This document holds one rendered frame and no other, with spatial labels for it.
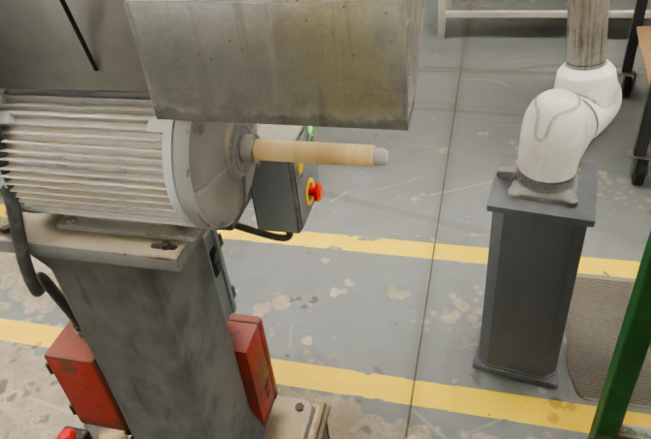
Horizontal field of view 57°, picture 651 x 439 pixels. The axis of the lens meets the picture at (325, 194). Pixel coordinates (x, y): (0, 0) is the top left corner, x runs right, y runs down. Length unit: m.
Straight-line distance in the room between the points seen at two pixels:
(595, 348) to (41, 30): 1.97
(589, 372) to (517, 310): 0.40
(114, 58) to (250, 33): 0.25
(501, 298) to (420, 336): 0.44
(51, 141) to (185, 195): 0.22
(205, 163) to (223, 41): 0.23
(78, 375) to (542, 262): 1.22
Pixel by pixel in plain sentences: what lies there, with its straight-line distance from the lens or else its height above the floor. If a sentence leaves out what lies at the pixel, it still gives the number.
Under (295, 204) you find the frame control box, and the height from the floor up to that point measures 1.00.
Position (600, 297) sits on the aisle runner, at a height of 0.00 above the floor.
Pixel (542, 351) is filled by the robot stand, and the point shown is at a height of 0.15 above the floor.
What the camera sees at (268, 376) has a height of 0.42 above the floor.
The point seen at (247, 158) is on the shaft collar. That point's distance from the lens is 0.89.
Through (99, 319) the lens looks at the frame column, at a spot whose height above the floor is 0.92.
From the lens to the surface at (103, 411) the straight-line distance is 1.46.
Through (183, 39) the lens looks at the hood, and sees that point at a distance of 0.68.
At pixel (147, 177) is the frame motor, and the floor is 1.27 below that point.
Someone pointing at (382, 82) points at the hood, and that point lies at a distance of 0.62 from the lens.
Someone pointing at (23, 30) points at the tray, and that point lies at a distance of 0.90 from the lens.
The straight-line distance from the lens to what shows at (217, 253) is 1.35.
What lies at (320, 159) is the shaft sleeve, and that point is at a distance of 0.86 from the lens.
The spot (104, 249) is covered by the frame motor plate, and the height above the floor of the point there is 1.12.
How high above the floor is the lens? 1.71
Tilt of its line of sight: 36 degrees down
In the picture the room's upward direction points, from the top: 6 degrees counter-clockwise
